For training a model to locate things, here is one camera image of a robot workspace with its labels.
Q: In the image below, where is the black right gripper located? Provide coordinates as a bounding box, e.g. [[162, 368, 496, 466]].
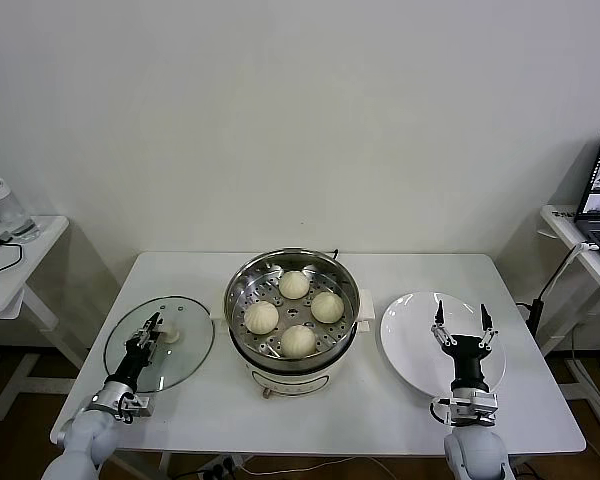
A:
[[430, 300, 499, 390]]

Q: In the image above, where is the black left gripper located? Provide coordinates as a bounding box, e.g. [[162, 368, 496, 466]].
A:
[[109, 310, 164, 390]]

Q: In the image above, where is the round glass pot lid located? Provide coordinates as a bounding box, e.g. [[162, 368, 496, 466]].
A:
[[103, 295, 216, 394]]

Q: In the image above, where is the white steamed baozi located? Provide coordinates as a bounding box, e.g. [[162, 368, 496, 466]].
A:
[[310, 291, 345, 324], [280, 324, 318, 359], [244, 301, 280, 335], [278, 269, 311, 300]]

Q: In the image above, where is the stainless steel steamer basket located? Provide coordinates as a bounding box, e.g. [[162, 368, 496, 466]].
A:
[[224, 248, 362, 362]]

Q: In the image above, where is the white work table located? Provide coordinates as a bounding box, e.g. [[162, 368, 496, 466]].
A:
[[49, 251, 589, 469]]

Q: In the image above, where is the white round plate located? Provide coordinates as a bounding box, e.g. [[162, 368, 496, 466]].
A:
[[379, 291, 508, 399]]

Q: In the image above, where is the black power adapter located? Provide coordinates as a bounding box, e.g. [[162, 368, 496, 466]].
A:
[[517, 298, 545, 346]]

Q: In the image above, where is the white laptop side table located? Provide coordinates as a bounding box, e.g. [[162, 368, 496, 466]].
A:
[[539, 204, 600, 429]]

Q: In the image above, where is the white electric cooker pot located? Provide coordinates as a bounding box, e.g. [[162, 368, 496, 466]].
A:
[[210, 289, 377, 400]]

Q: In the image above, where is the white floor power strip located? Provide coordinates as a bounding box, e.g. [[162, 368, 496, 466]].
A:
[[199, 455, 246, 476]]

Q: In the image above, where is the small glass cup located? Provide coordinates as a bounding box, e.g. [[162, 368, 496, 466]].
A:
[[10, 219, 42, 244]]

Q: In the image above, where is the clear jug with white lid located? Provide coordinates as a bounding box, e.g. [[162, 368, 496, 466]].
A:
[[0, 175, 31, 236]]

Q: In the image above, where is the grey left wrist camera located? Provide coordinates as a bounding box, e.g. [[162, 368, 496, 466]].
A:
[[115, 393, 155, 421]]

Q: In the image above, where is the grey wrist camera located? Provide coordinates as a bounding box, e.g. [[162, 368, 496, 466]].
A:
[[115, 393, 155, 421], [432, 391, 500, 427]]

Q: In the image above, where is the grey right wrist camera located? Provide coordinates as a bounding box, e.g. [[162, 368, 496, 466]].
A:
[[432, 391, 500, 427]]

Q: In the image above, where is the black looped cable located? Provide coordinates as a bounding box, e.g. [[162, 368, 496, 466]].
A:
[[0, 233, 25, 275]]

